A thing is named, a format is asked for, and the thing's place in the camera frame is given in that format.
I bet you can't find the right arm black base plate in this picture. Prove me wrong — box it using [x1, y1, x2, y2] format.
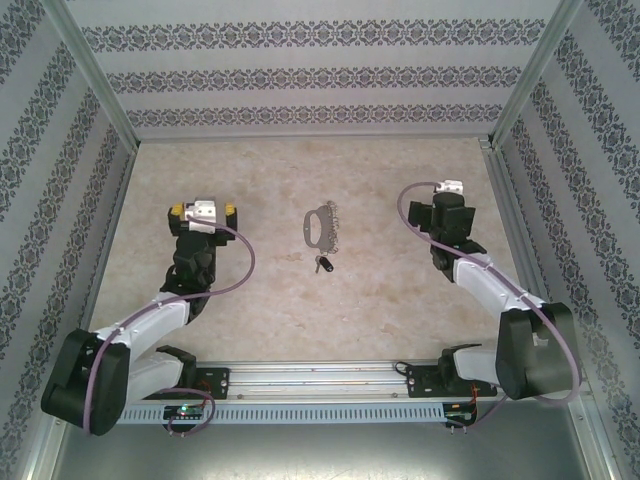
[405, 366, 499, 400]

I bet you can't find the grey sheet metal panel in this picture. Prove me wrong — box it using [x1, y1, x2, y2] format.
[47, 394, 619, 480]

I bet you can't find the aluminium mounting rail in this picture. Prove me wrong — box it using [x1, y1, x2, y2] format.
[119, 357, 589, 404]

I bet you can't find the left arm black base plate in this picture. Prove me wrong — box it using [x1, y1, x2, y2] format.
[164, 367, 231, 401]

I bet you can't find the grey metal keyring holder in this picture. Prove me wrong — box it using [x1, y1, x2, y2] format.
[303, 199, 344, 254]

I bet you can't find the aluminium frame post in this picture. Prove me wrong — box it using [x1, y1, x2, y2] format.
[489, 0, 586, 149]
[43, 0, 140, 147]

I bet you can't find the slotted grey cable duct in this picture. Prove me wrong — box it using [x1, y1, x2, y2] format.
[119, 402, 447, 425]

